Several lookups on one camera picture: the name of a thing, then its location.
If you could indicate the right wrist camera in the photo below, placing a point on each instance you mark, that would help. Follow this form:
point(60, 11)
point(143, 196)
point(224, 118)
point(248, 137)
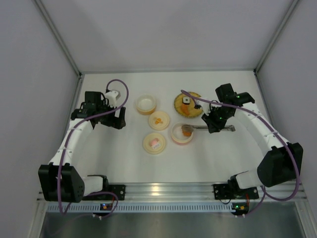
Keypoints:
point(206, 107)

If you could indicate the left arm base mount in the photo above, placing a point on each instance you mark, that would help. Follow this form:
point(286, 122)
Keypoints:
point(109, 192)

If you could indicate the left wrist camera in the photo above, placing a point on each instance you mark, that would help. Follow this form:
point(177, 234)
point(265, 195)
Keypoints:
point(112, 97)

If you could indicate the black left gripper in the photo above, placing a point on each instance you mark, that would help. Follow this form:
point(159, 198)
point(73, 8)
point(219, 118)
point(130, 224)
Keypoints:
point(115, 121)

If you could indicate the fried food piece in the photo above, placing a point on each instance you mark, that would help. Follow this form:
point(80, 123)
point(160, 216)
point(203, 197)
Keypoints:
point(184, 109)
point(187, 134)

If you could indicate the round bamboo tray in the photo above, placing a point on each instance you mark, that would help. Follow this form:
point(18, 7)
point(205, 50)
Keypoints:
point(178, 103)

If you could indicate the aluminium frame post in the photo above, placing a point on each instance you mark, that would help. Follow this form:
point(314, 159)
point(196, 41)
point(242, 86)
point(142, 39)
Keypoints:
point(277, 34)
point(56, 34)

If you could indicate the right aluminium frame post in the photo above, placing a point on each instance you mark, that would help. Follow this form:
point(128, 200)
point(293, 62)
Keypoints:
point(277, 34)

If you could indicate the cream lid pink handle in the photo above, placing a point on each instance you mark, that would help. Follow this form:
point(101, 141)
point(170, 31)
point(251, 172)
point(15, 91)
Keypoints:
point(154, 143)

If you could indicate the sushi roll piece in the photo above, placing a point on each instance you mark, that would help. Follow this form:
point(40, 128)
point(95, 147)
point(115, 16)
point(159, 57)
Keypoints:
point(186, 100)

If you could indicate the cream lid orange handle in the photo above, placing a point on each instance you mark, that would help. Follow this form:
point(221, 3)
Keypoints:
point(159, 120)

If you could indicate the slotted cable duct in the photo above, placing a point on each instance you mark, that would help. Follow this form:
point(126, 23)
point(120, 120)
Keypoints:
point(125, 207)

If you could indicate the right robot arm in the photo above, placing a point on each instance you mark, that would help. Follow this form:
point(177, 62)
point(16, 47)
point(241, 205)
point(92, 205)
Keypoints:
point(281, 160)

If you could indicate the left aluminium frame post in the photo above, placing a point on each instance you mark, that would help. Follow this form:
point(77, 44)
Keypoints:
point(56, 34)

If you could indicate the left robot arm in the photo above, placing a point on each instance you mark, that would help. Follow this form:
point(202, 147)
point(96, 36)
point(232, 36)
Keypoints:
point(59, 179)

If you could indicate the pink lunch bowl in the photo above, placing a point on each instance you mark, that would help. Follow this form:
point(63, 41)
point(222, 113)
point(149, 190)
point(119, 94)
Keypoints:
point(178, 137)

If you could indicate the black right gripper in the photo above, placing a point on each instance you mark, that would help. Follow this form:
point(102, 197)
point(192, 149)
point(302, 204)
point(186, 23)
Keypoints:
point(214, 122)

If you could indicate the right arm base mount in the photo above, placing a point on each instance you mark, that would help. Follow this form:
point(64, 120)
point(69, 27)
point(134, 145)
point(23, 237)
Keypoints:
point(230, 190)

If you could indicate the aluminium front rail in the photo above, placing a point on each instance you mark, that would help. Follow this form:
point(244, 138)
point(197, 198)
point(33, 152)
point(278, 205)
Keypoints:
point(189, 191)

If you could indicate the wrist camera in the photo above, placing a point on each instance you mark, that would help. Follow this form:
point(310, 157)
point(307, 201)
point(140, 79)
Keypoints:
point(206, 107)
point(112, 97)

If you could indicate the metal tongs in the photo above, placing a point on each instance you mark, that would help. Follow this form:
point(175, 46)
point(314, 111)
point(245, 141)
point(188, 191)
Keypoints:
point(191, 128)

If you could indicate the orange lunch bowl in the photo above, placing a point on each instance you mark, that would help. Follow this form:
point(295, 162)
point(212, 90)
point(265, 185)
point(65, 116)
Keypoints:
point(146, 104)

